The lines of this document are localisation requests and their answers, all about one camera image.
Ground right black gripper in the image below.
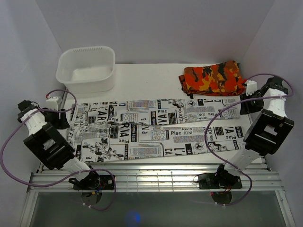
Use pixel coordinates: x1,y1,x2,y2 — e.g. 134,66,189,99
239,91,264,115

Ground newspaper print trousers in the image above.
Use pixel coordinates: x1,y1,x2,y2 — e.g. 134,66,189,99
66,98,244,163

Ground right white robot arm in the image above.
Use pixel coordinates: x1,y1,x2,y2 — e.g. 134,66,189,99
214,76,294,188

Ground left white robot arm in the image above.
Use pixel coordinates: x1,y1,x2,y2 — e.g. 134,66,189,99
18,100,101,190

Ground orange camouflage folded trousers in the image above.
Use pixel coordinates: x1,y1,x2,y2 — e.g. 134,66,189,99
178,61,246,97

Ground white plastic basket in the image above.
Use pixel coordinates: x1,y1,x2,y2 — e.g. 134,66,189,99
56,46,116,94

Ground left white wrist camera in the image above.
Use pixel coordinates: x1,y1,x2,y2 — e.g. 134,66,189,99
45,96,62,111

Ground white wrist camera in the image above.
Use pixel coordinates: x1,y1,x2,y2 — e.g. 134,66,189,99
45,96,62,111
244,80,258,96

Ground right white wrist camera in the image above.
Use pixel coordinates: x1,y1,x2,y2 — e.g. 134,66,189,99
244,80,258,96

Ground aluminium rail frame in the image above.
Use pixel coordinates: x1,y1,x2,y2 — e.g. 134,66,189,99
21,154,295,227

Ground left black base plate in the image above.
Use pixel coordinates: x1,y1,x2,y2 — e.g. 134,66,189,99
69,175,115,191

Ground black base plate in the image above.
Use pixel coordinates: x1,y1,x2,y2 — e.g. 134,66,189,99
198,173,242,189
69,175,115,191

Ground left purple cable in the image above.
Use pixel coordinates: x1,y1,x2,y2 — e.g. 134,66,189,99
0,89,117,211

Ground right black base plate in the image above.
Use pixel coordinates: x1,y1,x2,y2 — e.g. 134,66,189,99
198,173,242,189

